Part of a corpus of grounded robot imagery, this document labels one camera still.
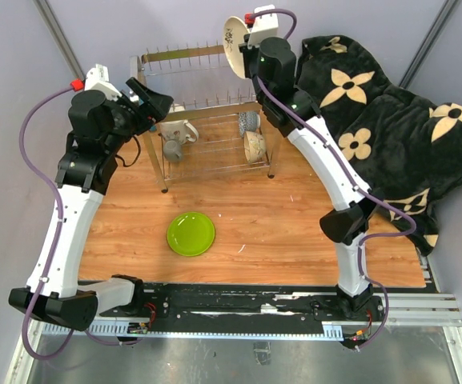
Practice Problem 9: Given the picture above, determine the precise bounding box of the cream bowl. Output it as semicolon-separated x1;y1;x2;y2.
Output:
243;131;267;164

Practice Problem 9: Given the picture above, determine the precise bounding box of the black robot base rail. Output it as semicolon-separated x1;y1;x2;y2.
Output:
101;282;387;337

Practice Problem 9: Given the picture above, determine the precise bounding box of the black flower blanket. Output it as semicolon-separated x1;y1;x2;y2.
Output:
296;35;462;255

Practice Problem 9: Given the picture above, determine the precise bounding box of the aluminium corner post right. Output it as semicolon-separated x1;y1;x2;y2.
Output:
399;0;462;89

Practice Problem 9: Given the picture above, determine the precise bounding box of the white plate with black flowers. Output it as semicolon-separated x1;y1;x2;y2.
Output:
223;16;249;79

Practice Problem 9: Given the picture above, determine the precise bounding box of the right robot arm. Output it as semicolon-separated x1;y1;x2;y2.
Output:
238;34;378;320

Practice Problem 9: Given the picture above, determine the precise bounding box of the small grey cup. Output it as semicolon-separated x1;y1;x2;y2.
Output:
163;140;183;163

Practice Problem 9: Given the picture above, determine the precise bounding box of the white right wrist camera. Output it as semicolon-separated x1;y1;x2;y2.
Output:
244;4;279;48

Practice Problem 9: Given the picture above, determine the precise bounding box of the blue patterned bowl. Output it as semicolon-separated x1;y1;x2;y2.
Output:
238;111;260;138

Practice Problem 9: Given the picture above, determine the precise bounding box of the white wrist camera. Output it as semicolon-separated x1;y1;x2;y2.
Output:
70;64;122;101
244;4;279;48

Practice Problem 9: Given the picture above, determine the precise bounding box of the green-lined floral mug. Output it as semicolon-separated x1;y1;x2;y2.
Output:
159;119;199;145

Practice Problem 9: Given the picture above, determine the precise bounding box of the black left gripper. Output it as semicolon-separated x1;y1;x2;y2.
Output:
104;77;172;153

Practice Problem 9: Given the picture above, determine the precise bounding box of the aluminium corner post left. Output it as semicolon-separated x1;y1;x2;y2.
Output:
33;0;85;78

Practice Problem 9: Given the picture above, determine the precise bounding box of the steel wire dish rack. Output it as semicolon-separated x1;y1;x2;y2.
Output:
129;42;281;194

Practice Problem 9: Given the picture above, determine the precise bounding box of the aluminium corner post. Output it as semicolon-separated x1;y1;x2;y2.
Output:
33;0;85;78
399;0;462;89

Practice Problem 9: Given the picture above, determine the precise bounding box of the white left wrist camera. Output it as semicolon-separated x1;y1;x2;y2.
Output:
70;64;122;101

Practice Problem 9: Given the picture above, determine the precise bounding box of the lime green plate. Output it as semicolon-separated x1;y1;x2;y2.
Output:
167;212;215;257

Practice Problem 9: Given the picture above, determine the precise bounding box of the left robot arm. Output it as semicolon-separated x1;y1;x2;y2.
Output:
8;78;174;331

